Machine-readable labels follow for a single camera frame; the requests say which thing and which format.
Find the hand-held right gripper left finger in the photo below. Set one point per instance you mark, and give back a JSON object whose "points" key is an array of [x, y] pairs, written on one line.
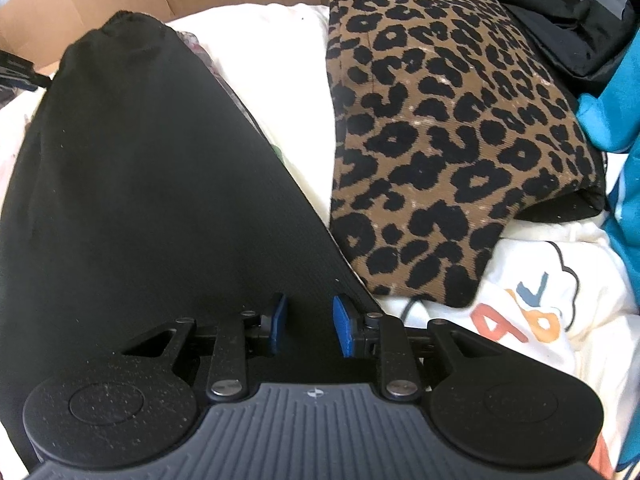
{"points": [[280, 322]]}

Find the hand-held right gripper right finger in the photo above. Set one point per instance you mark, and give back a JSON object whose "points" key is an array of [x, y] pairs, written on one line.
{"points": [[342, 325]]}

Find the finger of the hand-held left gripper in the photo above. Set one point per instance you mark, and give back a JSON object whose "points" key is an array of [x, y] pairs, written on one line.
{"points": [[20, 72]]}

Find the black garment with bear-print lining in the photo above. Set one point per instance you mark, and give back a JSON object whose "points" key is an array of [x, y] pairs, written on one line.
{"points": [[150, 185]]}

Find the leopard print garment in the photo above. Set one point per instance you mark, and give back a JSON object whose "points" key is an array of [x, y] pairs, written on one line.
{"points": [[440, 135]]}

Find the cream bear printed blanket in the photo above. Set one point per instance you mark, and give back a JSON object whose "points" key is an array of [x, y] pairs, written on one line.
{"points": [[295, 85]]}

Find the blue printed cloth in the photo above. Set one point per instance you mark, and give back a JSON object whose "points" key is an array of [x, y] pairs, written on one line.
{"points": [[625, 100]]}

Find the black jacket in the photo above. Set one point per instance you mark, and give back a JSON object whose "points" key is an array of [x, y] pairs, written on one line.
{"points": [[565, 25]]}

